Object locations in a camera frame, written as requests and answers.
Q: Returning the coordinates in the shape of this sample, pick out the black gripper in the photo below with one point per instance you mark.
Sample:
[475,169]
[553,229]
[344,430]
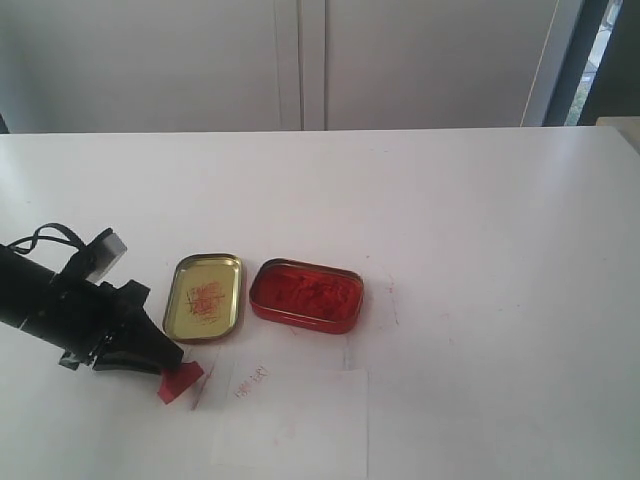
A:
[101,326]

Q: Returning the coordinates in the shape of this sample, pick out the red stamp block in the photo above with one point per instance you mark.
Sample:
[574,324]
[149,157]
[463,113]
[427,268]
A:
[175,382]

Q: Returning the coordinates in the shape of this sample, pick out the white paper sheet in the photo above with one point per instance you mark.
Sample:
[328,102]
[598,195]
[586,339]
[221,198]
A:
[294,419]

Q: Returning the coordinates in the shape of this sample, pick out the red ink tin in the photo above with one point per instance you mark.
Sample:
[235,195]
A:
[310,296]

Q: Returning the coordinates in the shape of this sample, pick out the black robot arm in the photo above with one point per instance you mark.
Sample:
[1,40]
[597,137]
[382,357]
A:
[15,268]

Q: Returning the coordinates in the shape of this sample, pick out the gold tin lid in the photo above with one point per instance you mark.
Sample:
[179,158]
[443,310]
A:
[205,298]

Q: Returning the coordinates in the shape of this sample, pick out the beige side table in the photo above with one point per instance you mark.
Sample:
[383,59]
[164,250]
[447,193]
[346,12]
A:
[627,126]

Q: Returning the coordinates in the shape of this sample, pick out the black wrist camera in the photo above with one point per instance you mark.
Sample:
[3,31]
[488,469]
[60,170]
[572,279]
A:
[92,262]

